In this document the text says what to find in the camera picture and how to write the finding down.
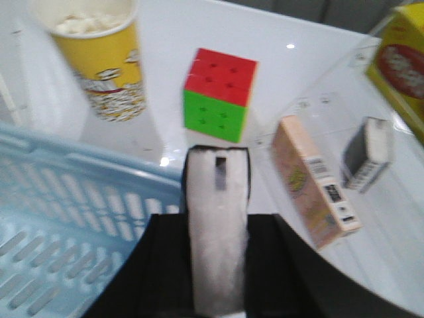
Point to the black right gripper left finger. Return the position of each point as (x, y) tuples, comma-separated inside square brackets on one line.
[(156, 279)]

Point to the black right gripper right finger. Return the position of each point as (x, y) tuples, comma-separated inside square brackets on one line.
[(285, 277)]

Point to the black white tissue pack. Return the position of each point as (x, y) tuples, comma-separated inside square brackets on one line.
[(217, 190)]

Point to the light blue plastic basket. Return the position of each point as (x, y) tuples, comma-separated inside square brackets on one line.
[(70, 217)]

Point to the peach drink carton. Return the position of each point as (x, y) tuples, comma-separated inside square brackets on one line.
[(318, 197)]

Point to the clear acrylic shelf right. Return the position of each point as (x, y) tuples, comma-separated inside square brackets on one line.
[(334, 107)]

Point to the red green puzzle cube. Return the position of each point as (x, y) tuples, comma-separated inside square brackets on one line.
[(217, 93)]

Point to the yellow nabati wafer box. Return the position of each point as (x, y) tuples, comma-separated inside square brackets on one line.
[(396, 68)]

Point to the yellow popcorn paper cup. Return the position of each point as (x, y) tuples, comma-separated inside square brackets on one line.
[(99, 40)]

